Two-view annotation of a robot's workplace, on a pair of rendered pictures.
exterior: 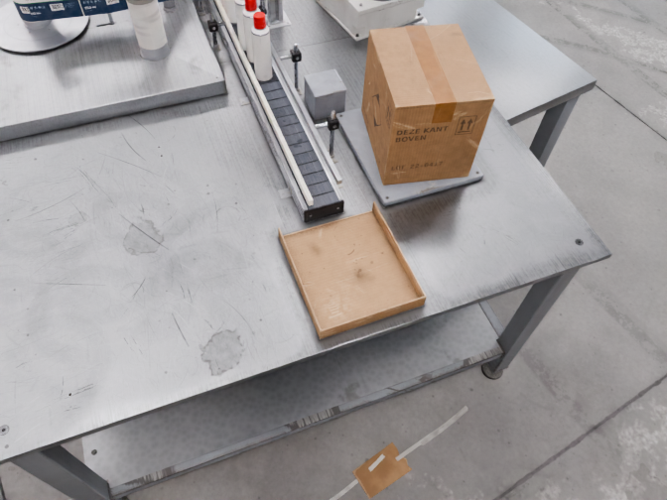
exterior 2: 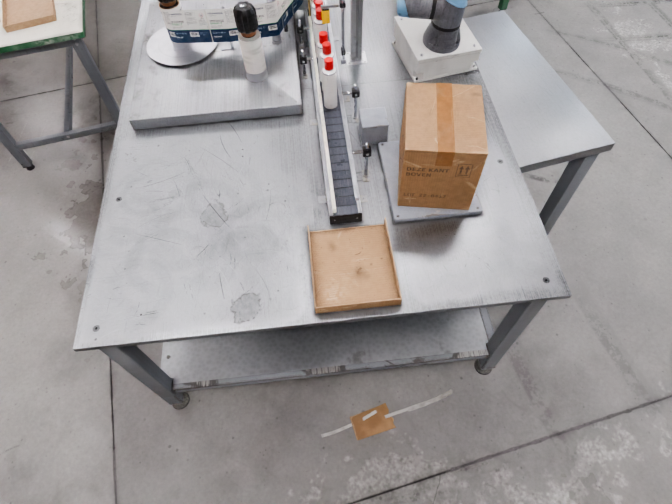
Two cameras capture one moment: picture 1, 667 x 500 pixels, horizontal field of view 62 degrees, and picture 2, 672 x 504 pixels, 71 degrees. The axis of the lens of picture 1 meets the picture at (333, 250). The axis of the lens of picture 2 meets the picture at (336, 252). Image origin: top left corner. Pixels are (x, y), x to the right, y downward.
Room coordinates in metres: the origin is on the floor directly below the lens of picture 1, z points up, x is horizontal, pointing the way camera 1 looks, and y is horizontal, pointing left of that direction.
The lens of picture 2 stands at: (0.02, -0.26, 2.14)
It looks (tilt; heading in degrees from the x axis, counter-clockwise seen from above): 58 degrees down; 21
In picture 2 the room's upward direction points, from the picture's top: 3 degrees counter-clockwise
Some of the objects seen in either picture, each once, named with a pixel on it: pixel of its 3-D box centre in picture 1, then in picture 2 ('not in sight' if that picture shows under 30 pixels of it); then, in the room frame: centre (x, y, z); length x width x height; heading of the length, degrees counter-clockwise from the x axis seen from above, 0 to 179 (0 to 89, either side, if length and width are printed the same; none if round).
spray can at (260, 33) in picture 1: (261, 47); (329, 83); (1.38, 0.24, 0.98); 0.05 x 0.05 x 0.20
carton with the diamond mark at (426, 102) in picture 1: (420, 104); (438, 147); (1.17, -0.20, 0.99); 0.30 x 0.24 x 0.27; 13
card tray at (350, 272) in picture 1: (348, 265); (352, 263); (0.74, -0.04, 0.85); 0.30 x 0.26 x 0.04; 24
